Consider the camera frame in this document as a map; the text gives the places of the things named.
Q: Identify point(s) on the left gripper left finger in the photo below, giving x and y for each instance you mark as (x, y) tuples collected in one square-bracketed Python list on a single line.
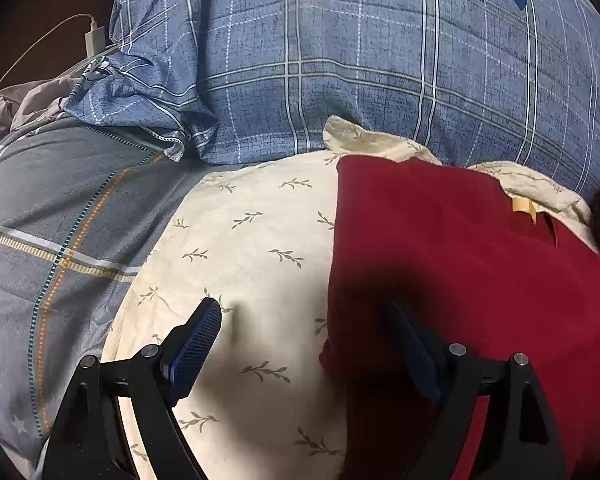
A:
[(88, 440)]

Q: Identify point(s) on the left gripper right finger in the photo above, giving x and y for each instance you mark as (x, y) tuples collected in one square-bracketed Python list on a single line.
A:
[(492, 419)]

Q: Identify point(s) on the dark red shirt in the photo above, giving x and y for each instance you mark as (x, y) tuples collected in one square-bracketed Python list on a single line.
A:
[(448, 245)]

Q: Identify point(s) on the cream leaf-print pillow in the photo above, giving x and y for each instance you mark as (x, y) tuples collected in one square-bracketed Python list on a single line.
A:
[(258, 241)]

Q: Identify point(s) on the grey plaid bed sheet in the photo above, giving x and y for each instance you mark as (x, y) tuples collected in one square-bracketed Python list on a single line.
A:
[(81, 207)]

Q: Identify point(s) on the grey crumpled cloth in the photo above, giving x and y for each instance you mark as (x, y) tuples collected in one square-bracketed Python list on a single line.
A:
[(22, 105)]

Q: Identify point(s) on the blue plaid pillow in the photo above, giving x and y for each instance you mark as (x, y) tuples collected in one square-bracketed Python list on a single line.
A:
[(242, 81)]

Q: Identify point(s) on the white charger plug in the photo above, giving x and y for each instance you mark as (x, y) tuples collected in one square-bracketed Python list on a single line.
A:
[(95, 41)]

